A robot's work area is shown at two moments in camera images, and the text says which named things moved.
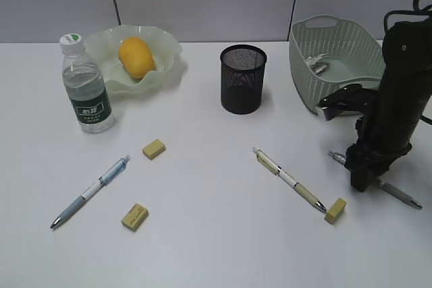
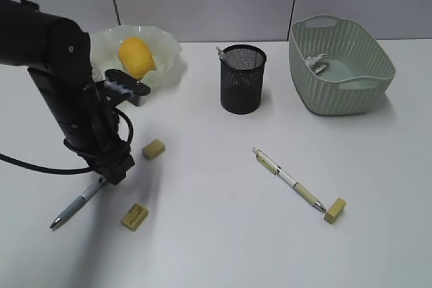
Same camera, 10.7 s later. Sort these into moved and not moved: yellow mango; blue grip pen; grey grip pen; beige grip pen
Moved: grey grip pen
Not moved: beige grip pen; blue grip pen; yellow mango
